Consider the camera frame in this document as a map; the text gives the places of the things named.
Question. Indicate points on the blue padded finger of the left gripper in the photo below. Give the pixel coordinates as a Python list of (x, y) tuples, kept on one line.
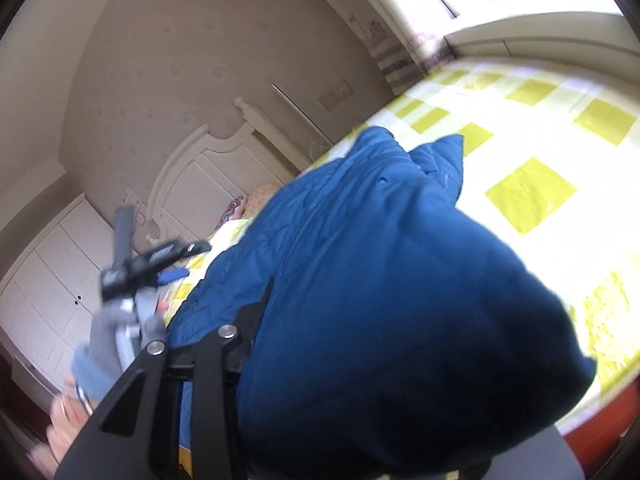
[(171, 275)]

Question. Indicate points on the blue quilted puffer jacket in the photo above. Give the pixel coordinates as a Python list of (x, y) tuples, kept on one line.
[(400, 336)]

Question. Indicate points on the gloved left hand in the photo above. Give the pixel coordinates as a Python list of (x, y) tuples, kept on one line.
[(96, 365)]

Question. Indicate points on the white wardrobe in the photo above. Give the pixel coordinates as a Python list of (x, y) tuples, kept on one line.
[(52, 289)]

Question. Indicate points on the colourful patterned pillow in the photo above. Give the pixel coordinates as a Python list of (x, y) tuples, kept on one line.
[(234, 211)]

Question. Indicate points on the white wooden headboard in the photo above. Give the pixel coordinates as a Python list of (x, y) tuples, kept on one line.
[(204, 174)]

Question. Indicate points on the peach checkered pillow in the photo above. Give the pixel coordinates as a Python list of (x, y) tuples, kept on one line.
[(259, 198)]

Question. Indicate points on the white slim desk lamp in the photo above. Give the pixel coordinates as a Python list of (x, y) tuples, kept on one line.
[(302, 114)]

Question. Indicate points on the patterned striped curtain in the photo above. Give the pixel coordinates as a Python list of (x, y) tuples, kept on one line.
[(404, 37)]

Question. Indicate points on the yellow white checkered quilt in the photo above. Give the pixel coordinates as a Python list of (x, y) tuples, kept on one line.
[(550, 167)]

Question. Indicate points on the paper notice on wall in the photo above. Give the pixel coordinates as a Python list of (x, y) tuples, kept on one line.
[(131, 199)]

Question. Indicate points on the wall socket panel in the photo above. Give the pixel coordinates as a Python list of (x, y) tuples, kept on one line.
[(339, 92)]

